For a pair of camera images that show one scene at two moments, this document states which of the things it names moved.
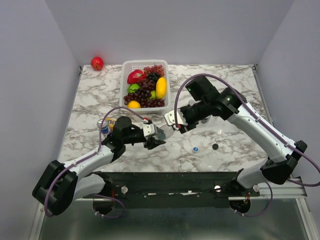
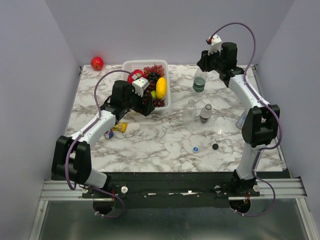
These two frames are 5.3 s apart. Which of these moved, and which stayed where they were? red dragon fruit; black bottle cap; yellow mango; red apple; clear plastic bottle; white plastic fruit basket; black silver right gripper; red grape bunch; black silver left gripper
Moved: black silver right gripper; black silver left gripper; clear plastic bottle
Stayed: red dragon fruit; white plastic fruit basket; yellow mango; red grape bunch; red apple; black bottle cap
